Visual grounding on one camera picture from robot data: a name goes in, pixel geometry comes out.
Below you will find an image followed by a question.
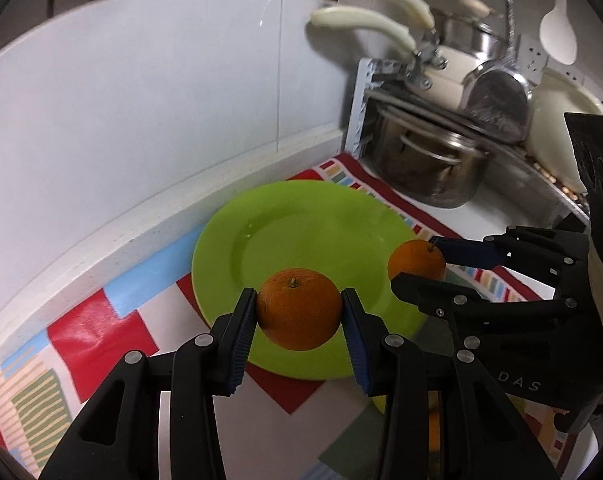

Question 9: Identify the orange with stem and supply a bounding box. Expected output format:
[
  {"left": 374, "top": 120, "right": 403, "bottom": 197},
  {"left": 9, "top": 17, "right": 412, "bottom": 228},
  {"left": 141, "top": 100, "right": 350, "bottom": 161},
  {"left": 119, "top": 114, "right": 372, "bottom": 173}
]
[{"left": 387, "top": 240, "right": 447, "bottom": 281}]

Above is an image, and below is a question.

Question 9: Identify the large orange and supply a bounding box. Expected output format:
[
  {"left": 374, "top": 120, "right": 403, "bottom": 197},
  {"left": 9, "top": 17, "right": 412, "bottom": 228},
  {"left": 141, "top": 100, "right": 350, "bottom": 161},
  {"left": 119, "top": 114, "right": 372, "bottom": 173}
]
[{"left": 257, "top": 268, "right": 343, "bottom": 351}]

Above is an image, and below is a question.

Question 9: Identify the small orange mandarin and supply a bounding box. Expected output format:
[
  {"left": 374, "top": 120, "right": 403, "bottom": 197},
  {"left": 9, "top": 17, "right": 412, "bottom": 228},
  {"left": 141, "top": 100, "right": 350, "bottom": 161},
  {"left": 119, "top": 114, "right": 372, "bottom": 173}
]
[{"left": 428, "top": 391, "right": 441, "bottom": 453}]

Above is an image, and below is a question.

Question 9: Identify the steel pot under rack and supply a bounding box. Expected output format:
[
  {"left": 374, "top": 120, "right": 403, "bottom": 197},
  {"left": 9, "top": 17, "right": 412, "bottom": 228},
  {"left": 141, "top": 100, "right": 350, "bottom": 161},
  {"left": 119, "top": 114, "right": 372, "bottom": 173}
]
[{"left": 369, "top": 104, "right": 492, "bottom": 209}]

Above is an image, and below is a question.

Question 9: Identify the green plate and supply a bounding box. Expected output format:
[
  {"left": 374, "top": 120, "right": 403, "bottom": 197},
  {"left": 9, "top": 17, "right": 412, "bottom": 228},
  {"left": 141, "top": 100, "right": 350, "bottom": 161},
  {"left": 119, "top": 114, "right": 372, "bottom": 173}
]
[{"left": 190, "top": 180, "right": 435, "bottom": 380}]

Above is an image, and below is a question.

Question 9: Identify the steel scoop ladle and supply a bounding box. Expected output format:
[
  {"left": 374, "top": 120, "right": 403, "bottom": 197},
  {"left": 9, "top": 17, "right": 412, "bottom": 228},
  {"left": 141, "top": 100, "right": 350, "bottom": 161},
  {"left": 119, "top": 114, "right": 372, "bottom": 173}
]
[{"left": 460, "top": 0, "right": 533, "bottom": 144}]

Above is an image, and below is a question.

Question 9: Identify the white ceramic pot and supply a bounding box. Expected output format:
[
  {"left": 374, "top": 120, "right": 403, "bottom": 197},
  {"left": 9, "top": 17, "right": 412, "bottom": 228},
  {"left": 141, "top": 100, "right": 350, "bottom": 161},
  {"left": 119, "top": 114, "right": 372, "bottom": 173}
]
[{"left": 525, "top": 68, "right": 603, "bottom": 194}]

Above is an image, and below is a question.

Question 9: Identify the steel pot with lid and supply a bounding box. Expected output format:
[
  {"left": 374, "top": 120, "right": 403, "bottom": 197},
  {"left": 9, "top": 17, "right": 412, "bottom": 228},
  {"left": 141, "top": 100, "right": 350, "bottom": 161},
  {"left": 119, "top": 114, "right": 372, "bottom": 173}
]
[{"left": 431, "top": 0, "right": 507, "bottom": 70}]

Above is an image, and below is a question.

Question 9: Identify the white rice spoon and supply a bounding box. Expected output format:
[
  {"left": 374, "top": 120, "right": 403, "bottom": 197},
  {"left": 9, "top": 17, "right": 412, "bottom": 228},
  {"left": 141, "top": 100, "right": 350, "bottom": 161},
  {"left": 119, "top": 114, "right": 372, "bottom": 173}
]
[{"left": 539, "top": 0, "right": 578, "bottom": 65}]

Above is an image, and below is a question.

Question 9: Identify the wall power socket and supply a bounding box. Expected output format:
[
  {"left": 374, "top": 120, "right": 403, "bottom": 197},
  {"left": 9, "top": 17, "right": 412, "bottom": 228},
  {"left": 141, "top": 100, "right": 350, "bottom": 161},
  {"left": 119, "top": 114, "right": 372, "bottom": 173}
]
[{"left": 516, "top": 34, "right": 549, "bottom": 86}]

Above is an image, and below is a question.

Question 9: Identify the cream saucepan lower handle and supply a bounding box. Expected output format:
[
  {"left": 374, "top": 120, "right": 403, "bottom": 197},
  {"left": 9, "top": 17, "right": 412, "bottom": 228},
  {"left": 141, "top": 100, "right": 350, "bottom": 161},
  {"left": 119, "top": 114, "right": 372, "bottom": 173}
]
[{"left": 310, "top": 6, "right": 463, "bottom": 112}]

